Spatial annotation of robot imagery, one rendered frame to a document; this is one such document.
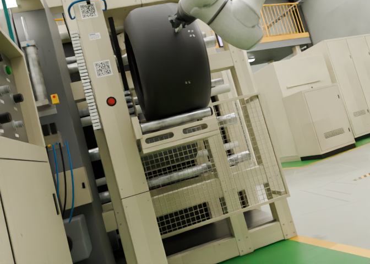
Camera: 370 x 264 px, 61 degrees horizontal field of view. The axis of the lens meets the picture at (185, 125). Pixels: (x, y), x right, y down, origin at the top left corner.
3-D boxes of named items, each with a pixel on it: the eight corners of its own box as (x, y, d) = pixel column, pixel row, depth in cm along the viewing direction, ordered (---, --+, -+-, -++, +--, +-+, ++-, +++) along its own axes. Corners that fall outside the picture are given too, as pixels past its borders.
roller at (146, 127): (137, 124, 136) (136, 123, 141) (140, 134, 137) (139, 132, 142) (212, 106, 144) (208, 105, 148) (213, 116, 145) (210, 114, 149)
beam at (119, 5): (101, 10, 175) (95, -15, 176) (104, 29, 200) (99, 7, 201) (203, -7, 188) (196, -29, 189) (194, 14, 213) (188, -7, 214)
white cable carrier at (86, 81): (93, 130, 142) (69, 31, 146) (94, 131, 146) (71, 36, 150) (103, 127, 143) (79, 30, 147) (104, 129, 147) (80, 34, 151)
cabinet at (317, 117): (322, 159, 540) (302, 90, 551) (300, 161, 591) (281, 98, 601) (357, 146, 576) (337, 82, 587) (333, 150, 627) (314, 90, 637)
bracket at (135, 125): (136, 139, 132) (130, 117, 133) (134, 146, 171) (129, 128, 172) (143, 137, 133) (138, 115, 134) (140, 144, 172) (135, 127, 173)
